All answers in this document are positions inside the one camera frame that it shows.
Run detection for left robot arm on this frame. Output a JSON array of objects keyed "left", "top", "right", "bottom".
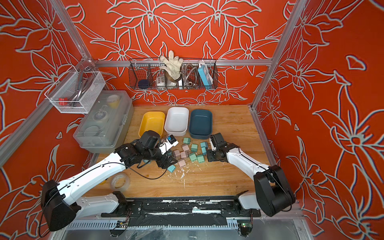
[{"left": 41, "top": 131, "right": 179, "bottom": 232}]

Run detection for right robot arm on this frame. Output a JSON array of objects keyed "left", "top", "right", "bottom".
[{"left": 207, "top": 133, "right": 296, "bottom": 217}]

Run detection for yellow storage box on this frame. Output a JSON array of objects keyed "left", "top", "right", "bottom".
[{"left": 139, "top": 111, "right": 166, "bottom": 137}]

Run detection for dark teal storage box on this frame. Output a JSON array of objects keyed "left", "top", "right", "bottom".
[{"left": 189, "top": 109, "right": 213, "bottom": 140}]

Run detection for white storage box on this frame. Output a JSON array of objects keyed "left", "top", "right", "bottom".
[{"left": 165, "top": 107, "right": 190, "bottom": 137}]

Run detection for light blue box in basket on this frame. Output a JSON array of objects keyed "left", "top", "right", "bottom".
[{"left": 198, "top": 61, "right": 213, "bottom": 89}]

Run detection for green plug centre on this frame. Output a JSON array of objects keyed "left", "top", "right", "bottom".
[{"left": 191, "top": 144, "right": 199, "bottom": 153}]

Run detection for green plug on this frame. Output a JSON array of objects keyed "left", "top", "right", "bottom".
[
  {"left": 189, "top": 153, "right": 198, "bottom": 162},
  {"left": 191, "top": 144, "right": 199, "bottom": 153},
  {"left": 183, "top": 137, "right": 191, "bottom": 145}
]

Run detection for green plug lower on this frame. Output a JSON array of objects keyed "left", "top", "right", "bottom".
[{"left": 189, "top": 153, "right": 198, "bottom": 162}]

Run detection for blue plug bottom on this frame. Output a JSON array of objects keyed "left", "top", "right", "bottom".
[{"left": 167, "top": 165, "right": 176, "bottom": 173}]

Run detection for green plug top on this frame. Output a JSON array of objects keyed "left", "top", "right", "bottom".
[{"left": 183, "top": 137, "right": 191, "bottom": 145}]

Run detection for pink plug bottom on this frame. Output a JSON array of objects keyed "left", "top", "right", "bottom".
[{"left": 178, "top": 159, "right": 186, "bottom": 168}]

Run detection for clear tape roll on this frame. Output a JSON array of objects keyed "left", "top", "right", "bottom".
[{"left": 110, "top": 173, "right": 131, "bottom": 192}]

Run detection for clear plastic lidded container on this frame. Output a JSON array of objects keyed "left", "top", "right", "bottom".
[{"left": 73, "top": 91, "right": 134, "bottom": 154}]

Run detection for white socket cube in basket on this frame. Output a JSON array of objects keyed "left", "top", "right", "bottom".
[{"left": 156, "top": 74, "right": 166, "bottom": 90}]

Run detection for cream rubber glove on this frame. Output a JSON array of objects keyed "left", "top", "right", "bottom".
[{"left": 160, "top": 50, "right": 184, "bottom": 81}]

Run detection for red object in basket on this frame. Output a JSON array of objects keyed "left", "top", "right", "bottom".
[{"left": 59, "top": 98, "right": 69, "bottom": 106}]

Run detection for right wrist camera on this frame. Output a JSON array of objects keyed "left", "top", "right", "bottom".
[{"left": 210, "top": 138, "right": 216, "bottom": 151}]

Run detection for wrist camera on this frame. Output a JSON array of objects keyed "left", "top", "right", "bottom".
[
  {"left": 160, "top": 135, "right": 179, "bottom": 153},
  {"left": 210, "top": 138, "right": 216, "bottom": 151}
]

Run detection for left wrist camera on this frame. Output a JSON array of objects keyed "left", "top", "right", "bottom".
[{"left": 160, "top": 135, "right": 179, "bottom": 153}]

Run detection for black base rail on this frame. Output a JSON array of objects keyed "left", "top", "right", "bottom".
[{"left": 101, "top": 196, "right": 262, "bottom": 218}]

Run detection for black wire wall basket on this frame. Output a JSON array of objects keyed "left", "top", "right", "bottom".
[{"left": 128, "top": 56, "right": 219, "bottom": 90}]

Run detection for white wire basket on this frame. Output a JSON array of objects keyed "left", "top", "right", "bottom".
[{"left": 45, "top": 70, "right": 106, "bottom": 114}]

